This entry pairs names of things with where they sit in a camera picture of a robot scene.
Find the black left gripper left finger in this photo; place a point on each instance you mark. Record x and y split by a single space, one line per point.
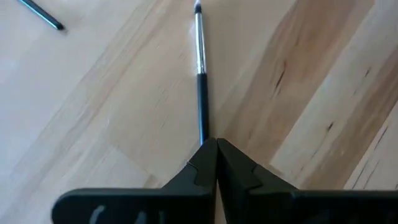
140 205

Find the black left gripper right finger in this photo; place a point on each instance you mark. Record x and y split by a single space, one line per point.
295 207

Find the black makeup brush silver ferrule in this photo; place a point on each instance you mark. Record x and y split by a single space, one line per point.
202 102

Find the thin black makeup brush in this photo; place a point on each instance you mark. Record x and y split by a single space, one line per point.
46 18

